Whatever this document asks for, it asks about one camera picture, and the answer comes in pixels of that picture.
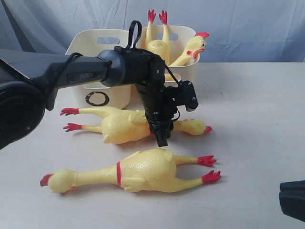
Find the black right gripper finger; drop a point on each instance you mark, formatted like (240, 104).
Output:
(292, 203)
(293, 185)

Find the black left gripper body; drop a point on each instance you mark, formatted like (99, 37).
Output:
(158, 105)

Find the whole rubber chicken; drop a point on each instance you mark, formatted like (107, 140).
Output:
(150, 170)
(117, 127)

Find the headless yellow chicken body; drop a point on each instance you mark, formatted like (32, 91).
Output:
(160, 47)

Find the broken chicken head and neck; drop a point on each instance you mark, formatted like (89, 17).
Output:
(192, 49)

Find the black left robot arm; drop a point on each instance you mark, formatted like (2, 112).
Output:
(29, 83)

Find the whole rubber chicken front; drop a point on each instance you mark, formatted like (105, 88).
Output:
(150, 170)

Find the cream bin marked X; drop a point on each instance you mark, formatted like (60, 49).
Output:
(179, 36)

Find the cream bin marked O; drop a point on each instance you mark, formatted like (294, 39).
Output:
(91, 43)

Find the blue-grey backdrop curtain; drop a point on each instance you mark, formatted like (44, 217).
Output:
(240, 30)

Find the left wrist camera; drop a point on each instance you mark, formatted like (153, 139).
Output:
(184, 94)

